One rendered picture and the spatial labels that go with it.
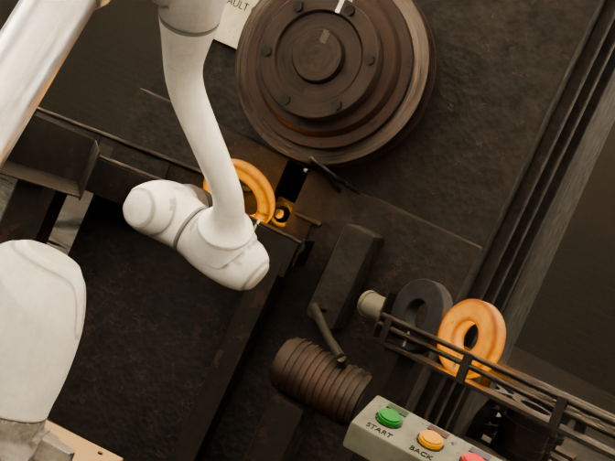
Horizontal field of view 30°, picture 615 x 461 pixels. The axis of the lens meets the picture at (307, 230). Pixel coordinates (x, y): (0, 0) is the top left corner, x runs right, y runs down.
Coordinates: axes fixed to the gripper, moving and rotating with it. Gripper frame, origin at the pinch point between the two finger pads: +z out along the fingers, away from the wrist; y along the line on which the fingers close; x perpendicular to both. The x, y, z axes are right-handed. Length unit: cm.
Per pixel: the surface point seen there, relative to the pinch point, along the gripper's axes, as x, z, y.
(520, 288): -7, 113, 49
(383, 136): 24.8, 22.4, 18.7
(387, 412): -9, -51, 59
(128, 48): -48, 628, -398
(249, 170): 5.7, 15.8, -5.7
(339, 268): -6.2, 18.9, 22.3
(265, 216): -3.1, 20.0, 0.7
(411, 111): 32.6, 23.1, 22.3
